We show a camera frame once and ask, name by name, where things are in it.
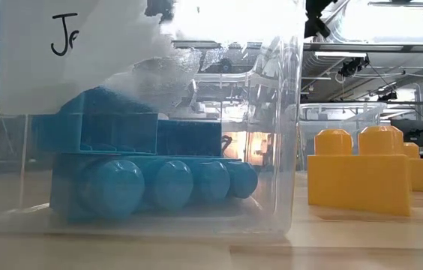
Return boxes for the long blue toy block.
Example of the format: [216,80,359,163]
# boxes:
[49,152,260,222]

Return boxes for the black computer monitor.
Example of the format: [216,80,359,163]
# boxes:
[390,118,423,146]

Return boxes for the white paper label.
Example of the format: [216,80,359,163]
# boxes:
[0,0,203,116]

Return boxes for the black ceiling device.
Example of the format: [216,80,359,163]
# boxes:
[377,91,398,102]

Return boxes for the clear plastic bin with label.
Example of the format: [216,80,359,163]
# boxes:
[0,0,306,241]

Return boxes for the black overhead camera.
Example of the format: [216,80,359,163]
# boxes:
[337,55,370,78]

